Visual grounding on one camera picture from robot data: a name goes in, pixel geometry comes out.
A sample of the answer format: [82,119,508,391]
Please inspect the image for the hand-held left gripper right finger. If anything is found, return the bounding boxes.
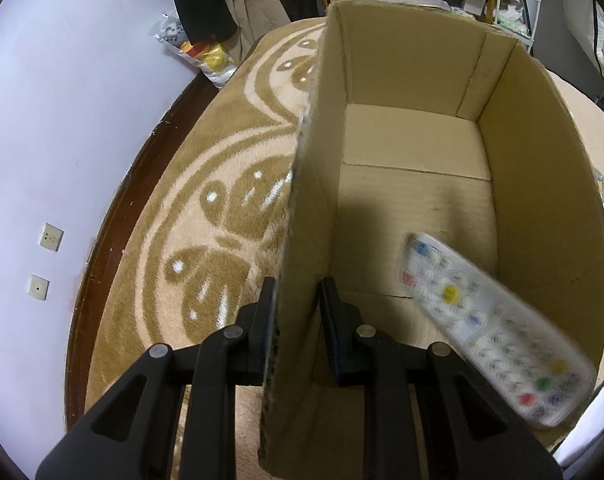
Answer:
[318,277,565,480]

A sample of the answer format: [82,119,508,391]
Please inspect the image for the white remote control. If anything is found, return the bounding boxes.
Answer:
[399,232,598,431]

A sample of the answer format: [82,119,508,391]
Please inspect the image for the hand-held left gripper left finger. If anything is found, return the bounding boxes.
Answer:
[34,276,277,480]

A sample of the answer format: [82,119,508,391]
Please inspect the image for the brown cardboard box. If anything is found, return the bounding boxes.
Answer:
[258,1,604,478]

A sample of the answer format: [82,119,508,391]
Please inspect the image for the beige hanging garment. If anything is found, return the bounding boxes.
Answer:
[217,0,293,58]

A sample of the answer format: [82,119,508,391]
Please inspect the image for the tan patterned rug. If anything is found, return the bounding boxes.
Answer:
[84,17,604,480]

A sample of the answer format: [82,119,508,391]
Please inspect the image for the white metal rack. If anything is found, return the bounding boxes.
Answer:
[494,0,542,56]

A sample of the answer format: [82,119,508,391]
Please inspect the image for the white wall socket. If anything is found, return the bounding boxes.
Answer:
[43,222,65,252]
[27,275,50,302]

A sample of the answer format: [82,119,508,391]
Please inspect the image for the clear plastic bag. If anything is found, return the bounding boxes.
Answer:
[154,10,239,86]

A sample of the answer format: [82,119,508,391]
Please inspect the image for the white rounded object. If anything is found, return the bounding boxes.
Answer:
[554,370,604,467]

